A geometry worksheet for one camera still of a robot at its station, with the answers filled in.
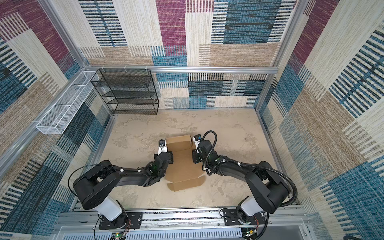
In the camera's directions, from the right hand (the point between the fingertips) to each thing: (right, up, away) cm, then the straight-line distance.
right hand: (193, 152), depth 89 cm
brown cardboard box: (-6, -12, 0) cm, 14 cm away
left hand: (-15, +3, +1) cm, 15 cm away
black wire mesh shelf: (-49, +41, +22) cm, 67 cm away
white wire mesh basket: (-64, +18, -19) cm, 69 cm away
